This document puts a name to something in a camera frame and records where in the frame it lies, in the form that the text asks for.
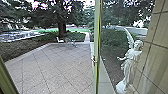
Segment outdoor patio chair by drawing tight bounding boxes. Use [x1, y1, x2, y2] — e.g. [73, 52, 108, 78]
[55, 36, 66, 45]

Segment low ground cover bed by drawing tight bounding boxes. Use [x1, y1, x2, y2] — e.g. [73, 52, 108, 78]
[0, 30, 87, 63]

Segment white angel statue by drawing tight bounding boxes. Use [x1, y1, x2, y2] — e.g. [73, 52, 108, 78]
[115, 27, 145, 94]

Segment large tree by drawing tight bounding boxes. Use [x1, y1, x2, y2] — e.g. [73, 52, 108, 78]
[0, 0, 96, 39]

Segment grey stone garden terrace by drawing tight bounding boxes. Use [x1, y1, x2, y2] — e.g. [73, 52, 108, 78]
[0, 30, 46, 43]

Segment green framed glass door wall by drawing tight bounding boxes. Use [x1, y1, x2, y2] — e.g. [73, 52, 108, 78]
[0, 0, 104, 94]

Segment small outdoor metal table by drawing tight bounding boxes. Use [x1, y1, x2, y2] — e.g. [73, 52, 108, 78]
[66, 37, 78, 48]

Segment green garden shrubs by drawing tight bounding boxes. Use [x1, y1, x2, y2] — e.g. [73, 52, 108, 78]
[99, 28, 138, 61]

